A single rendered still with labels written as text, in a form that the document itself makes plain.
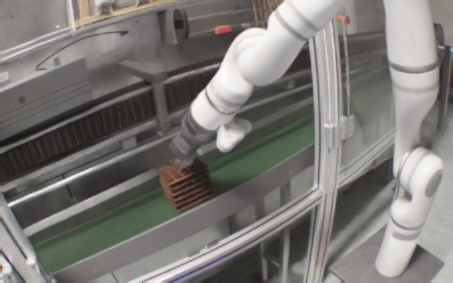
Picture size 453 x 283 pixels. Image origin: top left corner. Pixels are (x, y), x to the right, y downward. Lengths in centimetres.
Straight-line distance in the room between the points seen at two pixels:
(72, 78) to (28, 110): 13
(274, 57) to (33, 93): 48
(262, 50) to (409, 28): 24
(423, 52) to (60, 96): 68
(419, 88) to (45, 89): 69
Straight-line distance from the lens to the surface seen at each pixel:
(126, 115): 78
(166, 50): 108
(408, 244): 69
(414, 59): 46
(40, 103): 69
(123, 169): 93
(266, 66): 49
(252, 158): 93
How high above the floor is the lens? 116
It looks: 27 degrees down
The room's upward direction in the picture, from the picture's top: 8 degrees counter-clockwise
